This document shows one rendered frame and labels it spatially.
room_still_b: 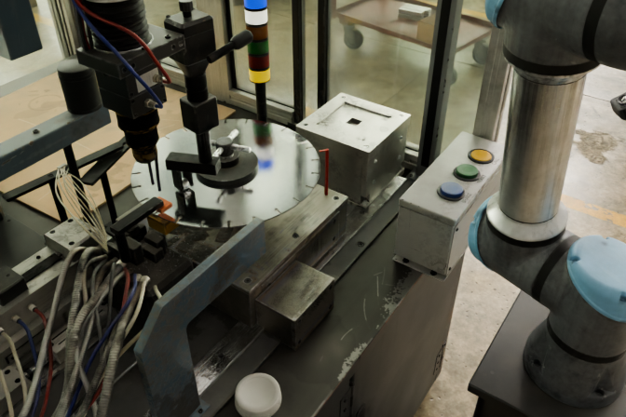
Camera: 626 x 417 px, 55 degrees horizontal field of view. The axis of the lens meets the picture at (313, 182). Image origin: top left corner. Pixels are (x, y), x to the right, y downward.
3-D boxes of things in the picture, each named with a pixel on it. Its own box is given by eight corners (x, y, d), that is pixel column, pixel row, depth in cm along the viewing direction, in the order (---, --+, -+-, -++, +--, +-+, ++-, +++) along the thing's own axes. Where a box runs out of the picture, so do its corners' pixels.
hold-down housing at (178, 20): (206, 116, 96) (190, -9, 84) (225, 127, 93) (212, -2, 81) (178, 129, 93) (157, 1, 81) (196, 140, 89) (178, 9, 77)
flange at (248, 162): (197, 150, 110) (196, 139, 109) (258, 148, 111) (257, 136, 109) (192, 186, 101) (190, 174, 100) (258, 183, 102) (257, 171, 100)
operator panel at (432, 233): (452, 187, 135) (461, 130, 126) (499, 205, 130) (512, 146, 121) (391, 260, 116) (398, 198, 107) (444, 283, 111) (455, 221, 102)
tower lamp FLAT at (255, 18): (254, 16, 124) (253, 1, 122) (272, 20, 122) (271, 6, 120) (240, 22, 121) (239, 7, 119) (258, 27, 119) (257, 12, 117)
